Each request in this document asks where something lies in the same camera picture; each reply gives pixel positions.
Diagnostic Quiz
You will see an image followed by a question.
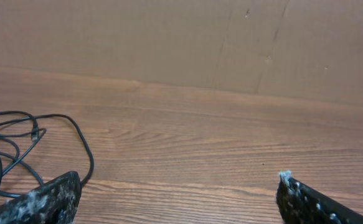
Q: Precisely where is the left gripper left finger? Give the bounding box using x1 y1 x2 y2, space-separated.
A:
0 171 82 224

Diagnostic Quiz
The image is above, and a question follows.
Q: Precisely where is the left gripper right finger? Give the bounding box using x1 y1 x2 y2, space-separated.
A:
276 170 363 224

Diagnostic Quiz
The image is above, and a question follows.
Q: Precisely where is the black cable bundle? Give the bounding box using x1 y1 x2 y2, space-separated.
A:
0 113 95 187

